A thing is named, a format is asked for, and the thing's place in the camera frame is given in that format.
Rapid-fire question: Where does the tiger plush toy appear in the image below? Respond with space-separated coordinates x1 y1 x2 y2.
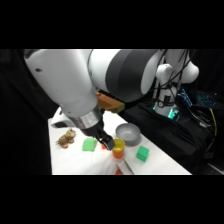
55 128 76 150

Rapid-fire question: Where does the black cable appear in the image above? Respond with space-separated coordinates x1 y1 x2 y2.
153 49 198 109

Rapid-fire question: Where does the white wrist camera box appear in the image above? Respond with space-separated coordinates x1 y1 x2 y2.
50 107 76 130

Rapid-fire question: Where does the teal lit device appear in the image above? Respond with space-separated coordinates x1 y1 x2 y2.
196 91 218 108

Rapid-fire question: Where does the grey bowl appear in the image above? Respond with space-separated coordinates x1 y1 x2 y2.
115 122 141 147

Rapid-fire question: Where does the green soft block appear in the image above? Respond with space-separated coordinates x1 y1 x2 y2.
82 137 98 153

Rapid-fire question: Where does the blue cable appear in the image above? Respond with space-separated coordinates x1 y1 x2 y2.
178 88 194 108

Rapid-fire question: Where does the black curtain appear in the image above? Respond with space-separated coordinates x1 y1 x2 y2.
0 49 61 176

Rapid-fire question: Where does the yellow cable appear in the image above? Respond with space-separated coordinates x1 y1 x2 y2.
209 108 218 138

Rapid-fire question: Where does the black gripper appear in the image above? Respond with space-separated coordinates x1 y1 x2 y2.
84 120 116 152

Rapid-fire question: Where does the orange wooden box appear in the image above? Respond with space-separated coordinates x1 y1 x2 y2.
96 92 126 114

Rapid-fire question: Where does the small green light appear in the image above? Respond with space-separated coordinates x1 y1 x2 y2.
168 108 180 122

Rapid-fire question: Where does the yellow and orange cup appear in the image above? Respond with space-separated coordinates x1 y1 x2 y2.
111 137 127 160

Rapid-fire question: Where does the dark green cube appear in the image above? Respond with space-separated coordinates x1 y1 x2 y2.
135 145 150 163

